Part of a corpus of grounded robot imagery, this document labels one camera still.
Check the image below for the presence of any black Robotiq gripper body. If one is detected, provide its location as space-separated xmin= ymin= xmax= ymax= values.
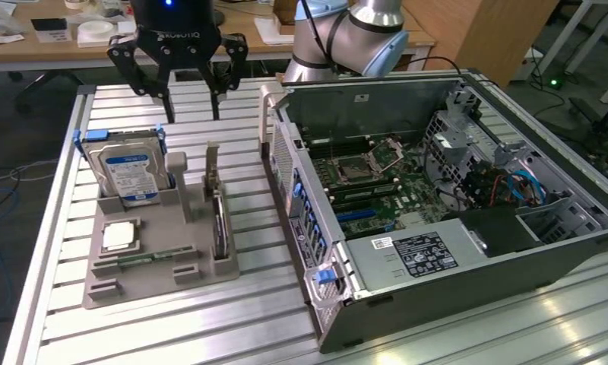
xmin=129 ymin=0 xmax=223 ymax=74

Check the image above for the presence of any graphics card with fan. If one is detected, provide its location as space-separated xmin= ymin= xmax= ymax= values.
xmin=200 ymin=141 xmax=235 ymax=263

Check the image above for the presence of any white box with tape roll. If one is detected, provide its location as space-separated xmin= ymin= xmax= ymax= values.
xmin=76 ymin=21 xmax=121 ymax=49

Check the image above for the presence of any white paper stack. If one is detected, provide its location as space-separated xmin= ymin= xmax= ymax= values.
xmin=255 ymin=17 xmax=296 ymax=46

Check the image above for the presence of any black chair base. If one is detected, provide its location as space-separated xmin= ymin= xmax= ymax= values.
xmin=8 ymin=70 xmax=85 ymax=113

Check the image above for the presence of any wooden desk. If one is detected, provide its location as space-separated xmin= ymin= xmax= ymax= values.
xmin=0 ymin=0 xmax=438 ymax=73

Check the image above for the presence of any black and white box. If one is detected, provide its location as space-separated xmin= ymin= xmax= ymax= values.
xmin=31 ymin=17 xmax=73 ymax=43

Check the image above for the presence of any hard disk with blue caddy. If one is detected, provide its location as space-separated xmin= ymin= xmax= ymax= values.
xmin=73 ymin=123 xmax=176 ymax=208

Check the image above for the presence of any CPU socket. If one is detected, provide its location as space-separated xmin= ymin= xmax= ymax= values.
xmin=334 ymin=155 xmax=383 ymax=183

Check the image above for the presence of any metal socket cover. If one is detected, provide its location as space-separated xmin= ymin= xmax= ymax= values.
xmin=367 ymin=137 xmax=404 ymax=163

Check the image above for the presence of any installed RAM stick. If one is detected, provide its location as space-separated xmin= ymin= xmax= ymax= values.
xmin=328 ymin=184 xmax=403 ymax=203

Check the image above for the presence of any silver CPU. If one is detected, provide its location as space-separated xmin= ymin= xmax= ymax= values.
xmin=100 ymin=223 xmax=139 ymax=252

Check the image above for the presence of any metal disk bay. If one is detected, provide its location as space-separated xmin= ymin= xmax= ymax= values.
xmin=420 ymin=109 xmax=494 ymax=180

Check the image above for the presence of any green motherboard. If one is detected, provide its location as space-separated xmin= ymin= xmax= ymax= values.
xmin=303 ymin=132 xmax=467 ymax=236

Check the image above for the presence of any green RAM stick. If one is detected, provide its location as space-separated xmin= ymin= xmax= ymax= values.
xmin=115 ymin=250 xmax=178 ymax=268

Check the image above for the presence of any grey parts rack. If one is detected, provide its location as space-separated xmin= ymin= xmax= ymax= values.
xmin=83 ymin=151 xmax=243 ymax=309

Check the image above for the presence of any grey power supply unit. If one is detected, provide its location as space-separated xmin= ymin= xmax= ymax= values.
xmin=344 ymin=218 xmax=488 ymax=293

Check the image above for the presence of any open black PC case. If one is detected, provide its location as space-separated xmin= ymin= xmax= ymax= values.
xmin=259 ymin=68 xmax=608 ymax=354

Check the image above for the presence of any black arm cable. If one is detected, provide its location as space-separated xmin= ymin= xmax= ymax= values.
xmin=298 ymin=0 xmax=336 ymax=74

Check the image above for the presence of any white floor cable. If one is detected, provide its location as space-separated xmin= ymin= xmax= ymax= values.
xmin=0 ymin=158 xmax=57 ymax=182

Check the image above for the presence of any blue floor cable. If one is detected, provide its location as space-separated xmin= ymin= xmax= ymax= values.
xmin=0 ymin=167 xmax=24 ymax=329

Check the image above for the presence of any red wire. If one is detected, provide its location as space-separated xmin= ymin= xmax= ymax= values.
xmin=488 ymin=173 xmax=504 ymax=207

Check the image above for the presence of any blue wire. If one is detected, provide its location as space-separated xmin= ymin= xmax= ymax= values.
xmin=506 ymin=170 xmax=548 ymax=207

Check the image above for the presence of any white table frame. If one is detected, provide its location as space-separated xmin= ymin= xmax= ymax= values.
xmin=530 ymin=0 xmax=608 ymax=104

